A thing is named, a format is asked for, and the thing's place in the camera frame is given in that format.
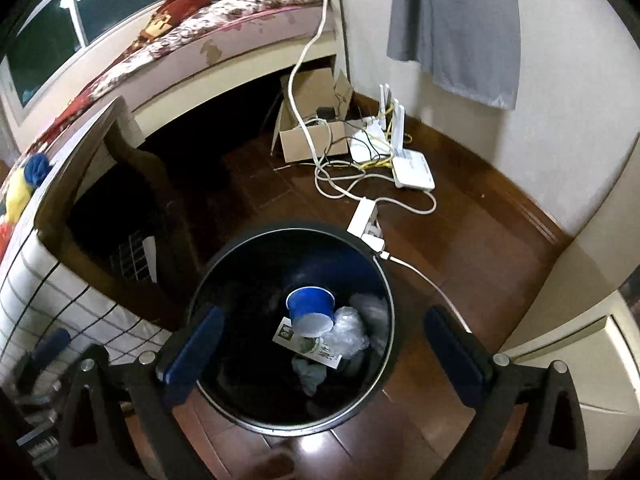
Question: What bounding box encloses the open cardboard box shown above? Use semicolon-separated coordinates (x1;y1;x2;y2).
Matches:
270;67;356;163

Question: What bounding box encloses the white router with antennas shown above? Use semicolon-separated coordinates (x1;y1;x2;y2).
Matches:
380;82;436;191

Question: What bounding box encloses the black round bin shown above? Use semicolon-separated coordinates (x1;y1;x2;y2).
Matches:
185;224;396;435

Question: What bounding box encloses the blue paper cup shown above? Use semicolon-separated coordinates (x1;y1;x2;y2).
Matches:
286;286;336;338

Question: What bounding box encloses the cream cabinet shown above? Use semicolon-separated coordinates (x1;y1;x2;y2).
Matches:
500;290;640;416

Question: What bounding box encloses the printed paper wrapper in bin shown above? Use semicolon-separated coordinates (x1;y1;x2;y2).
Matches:
271;316;342;368

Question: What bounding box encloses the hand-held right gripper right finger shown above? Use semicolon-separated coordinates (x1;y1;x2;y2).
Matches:
424;305;591;480

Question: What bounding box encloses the grey crumpled tissue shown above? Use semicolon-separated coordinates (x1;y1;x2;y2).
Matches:
291;355;328;396

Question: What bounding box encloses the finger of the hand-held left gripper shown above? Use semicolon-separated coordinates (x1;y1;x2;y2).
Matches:
32;328;71;368

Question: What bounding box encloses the window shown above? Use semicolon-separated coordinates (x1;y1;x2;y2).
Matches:
0;0;166;106

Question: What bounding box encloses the clear crumpled plastic wrap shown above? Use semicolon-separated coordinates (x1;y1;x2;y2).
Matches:
320;292;391;361

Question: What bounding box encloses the dark wooden chair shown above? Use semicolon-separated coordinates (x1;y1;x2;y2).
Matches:
102;127;201;331

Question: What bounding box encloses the thick white cable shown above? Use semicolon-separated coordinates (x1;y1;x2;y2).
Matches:
287;0;437;217

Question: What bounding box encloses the white power strip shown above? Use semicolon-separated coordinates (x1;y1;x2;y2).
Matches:
346;199;386;253

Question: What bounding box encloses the flat white network device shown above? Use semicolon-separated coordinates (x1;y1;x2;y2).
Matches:
347;115;396;163

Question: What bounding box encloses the blue and yellow cloth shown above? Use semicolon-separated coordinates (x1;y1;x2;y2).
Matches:
0;152;51;226

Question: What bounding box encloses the grey hanging cloth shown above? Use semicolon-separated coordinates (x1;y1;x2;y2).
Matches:
386;0;522;111

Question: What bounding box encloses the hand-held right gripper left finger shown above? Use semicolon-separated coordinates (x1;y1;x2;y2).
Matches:
56;304;225;480

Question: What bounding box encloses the red printed blanket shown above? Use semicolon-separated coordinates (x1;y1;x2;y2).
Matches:
135;0;226;41

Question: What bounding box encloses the floral bed sheet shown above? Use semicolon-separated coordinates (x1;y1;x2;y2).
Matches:
30;0;333;126

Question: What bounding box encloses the black grid white tablecloth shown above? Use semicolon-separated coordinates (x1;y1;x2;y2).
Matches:
0;95;166;366

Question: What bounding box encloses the thin white charger cable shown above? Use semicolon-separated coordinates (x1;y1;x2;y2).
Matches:
380;250;473;333

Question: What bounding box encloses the yellow network cable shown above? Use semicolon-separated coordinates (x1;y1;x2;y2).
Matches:
360;102;413;171

